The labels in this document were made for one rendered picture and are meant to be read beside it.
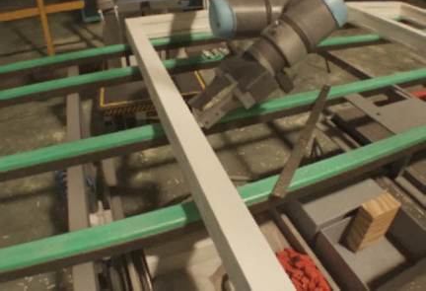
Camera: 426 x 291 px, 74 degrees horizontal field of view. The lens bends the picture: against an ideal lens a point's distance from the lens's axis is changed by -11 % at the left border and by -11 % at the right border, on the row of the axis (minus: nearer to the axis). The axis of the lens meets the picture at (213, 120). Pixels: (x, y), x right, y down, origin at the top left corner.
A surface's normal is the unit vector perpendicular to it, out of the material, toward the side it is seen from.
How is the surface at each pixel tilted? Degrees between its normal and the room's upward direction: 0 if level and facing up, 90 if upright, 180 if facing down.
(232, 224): 0
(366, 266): 0
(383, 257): 0
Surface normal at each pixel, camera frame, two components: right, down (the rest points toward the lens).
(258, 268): 0.00, -0.83
